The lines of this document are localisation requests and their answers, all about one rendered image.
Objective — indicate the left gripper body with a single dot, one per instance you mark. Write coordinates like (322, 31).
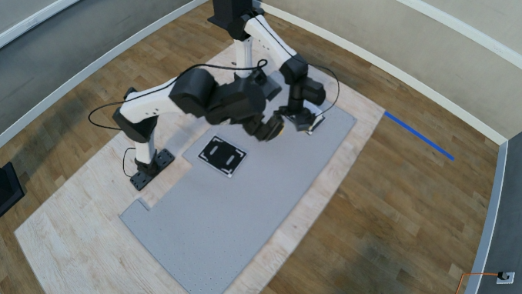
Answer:
(294, 104)

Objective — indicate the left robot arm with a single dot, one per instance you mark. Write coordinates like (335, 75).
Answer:
(245, 29)

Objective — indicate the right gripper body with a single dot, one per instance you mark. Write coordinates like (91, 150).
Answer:
(254, 125)

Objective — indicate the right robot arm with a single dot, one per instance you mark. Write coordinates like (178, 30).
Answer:
(197, 91)

